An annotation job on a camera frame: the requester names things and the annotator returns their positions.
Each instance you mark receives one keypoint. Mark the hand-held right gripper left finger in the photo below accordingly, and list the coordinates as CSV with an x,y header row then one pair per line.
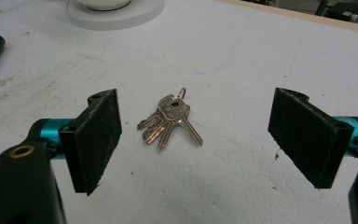
x,y
94,140

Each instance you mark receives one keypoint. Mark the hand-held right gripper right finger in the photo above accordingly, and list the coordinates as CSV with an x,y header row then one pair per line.
x,y
307,140

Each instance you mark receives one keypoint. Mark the silver bunch of keys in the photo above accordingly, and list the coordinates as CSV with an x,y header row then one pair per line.
x,y
171,119

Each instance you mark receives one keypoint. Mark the white round base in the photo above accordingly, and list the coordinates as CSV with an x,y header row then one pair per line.
x,y
118,19

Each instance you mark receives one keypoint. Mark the white bowl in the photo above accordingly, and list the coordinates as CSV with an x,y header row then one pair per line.
x,y
104,3

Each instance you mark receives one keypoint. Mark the dark chair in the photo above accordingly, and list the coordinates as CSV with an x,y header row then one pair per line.
x,y
343,11

